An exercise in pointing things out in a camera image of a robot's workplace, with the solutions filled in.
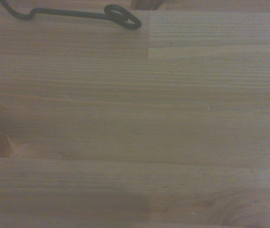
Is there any black wire dish rack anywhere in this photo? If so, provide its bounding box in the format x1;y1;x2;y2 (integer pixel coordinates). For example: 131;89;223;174
0;0;142;30

